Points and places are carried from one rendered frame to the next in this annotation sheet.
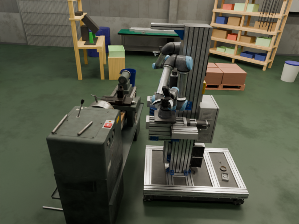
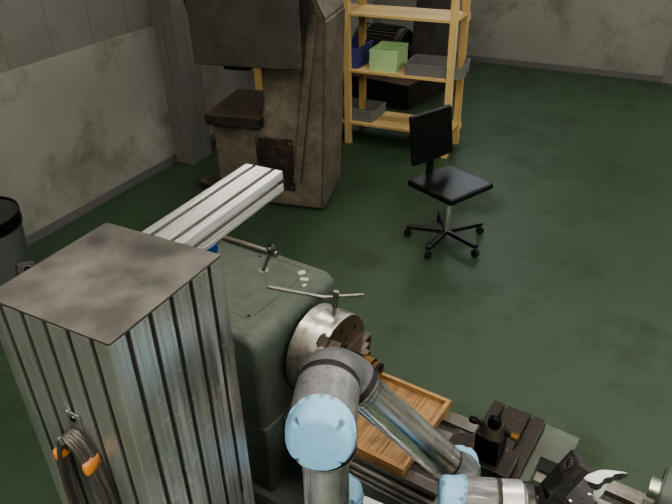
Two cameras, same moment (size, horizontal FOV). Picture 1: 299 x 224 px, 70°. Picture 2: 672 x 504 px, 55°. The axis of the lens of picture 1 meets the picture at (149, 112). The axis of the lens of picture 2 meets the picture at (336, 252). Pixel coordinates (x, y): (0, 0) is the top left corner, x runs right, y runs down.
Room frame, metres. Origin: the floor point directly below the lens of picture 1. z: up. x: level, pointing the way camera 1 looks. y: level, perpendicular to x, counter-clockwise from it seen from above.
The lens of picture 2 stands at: (2.89, -0.97, 2.57)
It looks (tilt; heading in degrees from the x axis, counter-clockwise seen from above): 32 degrees down; 119
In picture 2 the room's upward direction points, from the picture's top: 1 degrees counter-clockwise
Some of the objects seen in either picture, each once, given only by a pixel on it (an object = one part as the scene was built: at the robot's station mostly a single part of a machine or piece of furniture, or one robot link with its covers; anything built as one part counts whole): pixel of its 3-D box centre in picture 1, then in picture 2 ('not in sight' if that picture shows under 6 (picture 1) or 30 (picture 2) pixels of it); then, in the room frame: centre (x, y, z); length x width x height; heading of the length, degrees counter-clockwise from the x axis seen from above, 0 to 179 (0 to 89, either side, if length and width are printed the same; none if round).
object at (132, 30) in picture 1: (154, 42); not in sight; (8.96, -0.08, 0.51); 2.82 x 1.06 x 1.02; 90
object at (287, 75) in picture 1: (290, 71); not in sight; (6.49, -4.32, 0.28); 0.46 x 0.46 x 0.56
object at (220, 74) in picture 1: (216, 75); not in sight; (5.91, -1.89, 0.25); 1.43 x 1.03 x 0.50; 87
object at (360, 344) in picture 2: not in sight; (361, 343); (2.11, 0.62, 1.09); 0.12 x 0.11 x 0.05; 85
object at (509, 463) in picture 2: (120, 98); (480, 456); (2.62, 0.40, 1.00); 0.20 x 0.10 x 0.05; 175
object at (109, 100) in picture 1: (116, 101); (495, 457); (2.66, 0.46, 0.95); 0.43 x 0.18 x 0.04; 85
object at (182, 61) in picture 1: (181, 84); not in sight; (1.89, -0.29, 1.54); 0.15 x 0.12 x 0.55; 69
